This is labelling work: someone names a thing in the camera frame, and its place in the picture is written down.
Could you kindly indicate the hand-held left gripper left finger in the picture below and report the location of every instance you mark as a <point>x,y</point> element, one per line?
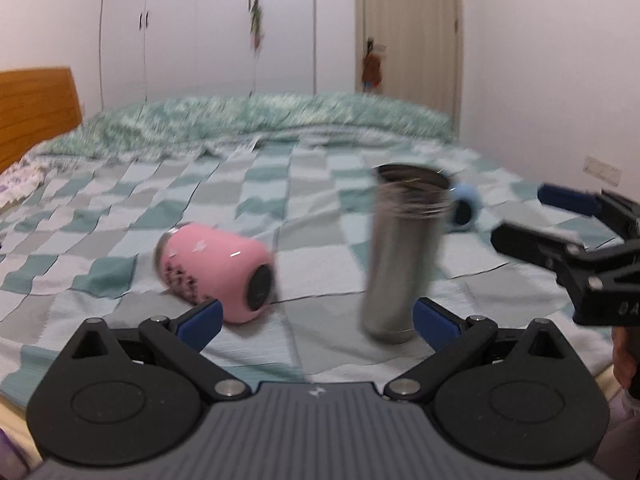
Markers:
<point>201,323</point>

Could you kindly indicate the white wardrobe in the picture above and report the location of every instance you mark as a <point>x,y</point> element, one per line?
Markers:
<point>210,25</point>

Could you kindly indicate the wooden headboard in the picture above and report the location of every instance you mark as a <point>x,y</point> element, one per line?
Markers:
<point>32,110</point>

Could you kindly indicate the hanging wardrobe ornament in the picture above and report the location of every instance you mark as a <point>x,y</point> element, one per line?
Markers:
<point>256,22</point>

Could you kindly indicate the white wall socket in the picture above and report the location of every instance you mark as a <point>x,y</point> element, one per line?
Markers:
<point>602,170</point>

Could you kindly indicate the checkered bed sheet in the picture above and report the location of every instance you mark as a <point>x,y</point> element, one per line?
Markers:
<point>125,240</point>

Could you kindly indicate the floral pillow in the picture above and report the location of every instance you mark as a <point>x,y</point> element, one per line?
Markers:
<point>17,182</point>

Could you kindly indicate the pink cup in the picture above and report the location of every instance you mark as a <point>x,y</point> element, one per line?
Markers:
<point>215,267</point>

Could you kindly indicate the stainless steel cup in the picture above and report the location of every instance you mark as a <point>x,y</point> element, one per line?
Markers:
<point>402,255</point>

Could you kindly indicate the person's right hand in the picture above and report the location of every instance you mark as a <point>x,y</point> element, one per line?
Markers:
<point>626,360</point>

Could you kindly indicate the green patterned quilt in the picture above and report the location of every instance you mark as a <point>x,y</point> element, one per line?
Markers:
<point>240,117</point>

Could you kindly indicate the beige door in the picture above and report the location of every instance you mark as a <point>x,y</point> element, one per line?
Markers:
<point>410,35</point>

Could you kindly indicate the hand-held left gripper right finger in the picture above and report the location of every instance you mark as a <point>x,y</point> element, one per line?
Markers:
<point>433,323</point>

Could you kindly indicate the hanging plush toy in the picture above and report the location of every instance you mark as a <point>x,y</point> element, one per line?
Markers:
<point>372,67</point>

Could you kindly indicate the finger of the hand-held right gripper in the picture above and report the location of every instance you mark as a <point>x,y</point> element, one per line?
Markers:
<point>567,200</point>
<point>530,245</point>

